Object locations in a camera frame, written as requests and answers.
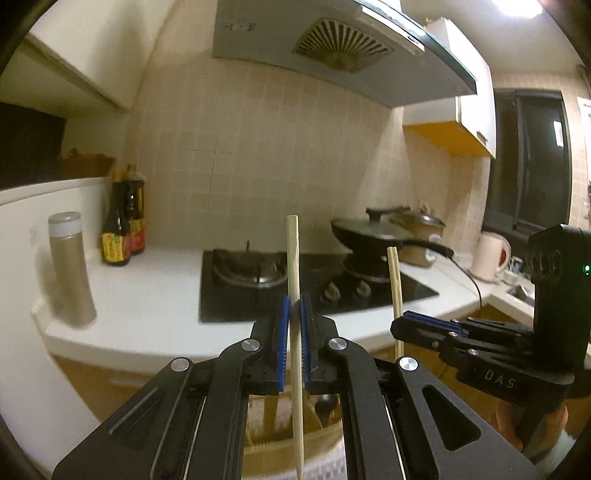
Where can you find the dark window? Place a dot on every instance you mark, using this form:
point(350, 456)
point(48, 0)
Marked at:
point(526, 161)

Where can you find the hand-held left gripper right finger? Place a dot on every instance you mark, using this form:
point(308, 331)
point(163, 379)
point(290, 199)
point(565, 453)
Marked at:
point(310, 350)

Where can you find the beige thermos bottle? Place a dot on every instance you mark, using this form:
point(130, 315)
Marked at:
point(71, 272)

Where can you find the ceiling light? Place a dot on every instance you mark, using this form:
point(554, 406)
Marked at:
point(515, 7)

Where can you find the striped woven tablecloth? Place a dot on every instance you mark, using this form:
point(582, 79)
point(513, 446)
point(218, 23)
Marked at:
point(323, 468)

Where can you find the red label sauce bottle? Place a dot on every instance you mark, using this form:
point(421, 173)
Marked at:
point(137, 221)

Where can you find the wooden base cabinet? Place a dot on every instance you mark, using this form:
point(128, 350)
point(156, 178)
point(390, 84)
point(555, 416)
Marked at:
point(101, 397)

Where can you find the white yellow wall cabinet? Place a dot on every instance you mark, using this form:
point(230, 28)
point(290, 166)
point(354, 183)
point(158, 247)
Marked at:
point(457, 92)

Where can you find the person's right hand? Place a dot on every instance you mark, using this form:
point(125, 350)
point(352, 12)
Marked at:
point(508, 422)

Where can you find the kitchen sink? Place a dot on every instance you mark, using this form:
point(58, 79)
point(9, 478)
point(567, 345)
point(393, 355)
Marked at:
point(521, 294)

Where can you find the yellow plastic utensil basket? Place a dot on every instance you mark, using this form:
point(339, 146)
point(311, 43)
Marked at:
point(272, 424)

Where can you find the black wok with lid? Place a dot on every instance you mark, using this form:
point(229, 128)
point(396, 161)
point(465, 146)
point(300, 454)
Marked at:
point(369, 233)

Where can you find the white electric kettle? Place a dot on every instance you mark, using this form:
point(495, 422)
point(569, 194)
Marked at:
point(489, 258)

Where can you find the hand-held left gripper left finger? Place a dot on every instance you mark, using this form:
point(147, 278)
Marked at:
point(277, 350)

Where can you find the wooden chopstick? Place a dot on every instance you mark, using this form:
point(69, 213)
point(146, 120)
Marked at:
point(394, 286)
point(292, 258)

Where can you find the beige rice cooker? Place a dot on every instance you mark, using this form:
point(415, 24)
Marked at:
point(422, 226)

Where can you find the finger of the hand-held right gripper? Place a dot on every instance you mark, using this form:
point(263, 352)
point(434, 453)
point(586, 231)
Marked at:
point(434, 319)
point(415, 334)

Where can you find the black gas stove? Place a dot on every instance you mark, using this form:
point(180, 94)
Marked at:
point(244, 290)

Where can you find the yellow label sauce bottle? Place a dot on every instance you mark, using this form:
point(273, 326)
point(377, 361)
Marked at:
point(115, 240)

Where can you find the range hood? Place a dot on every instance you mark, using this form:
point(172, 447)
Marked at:
point(332, 41)

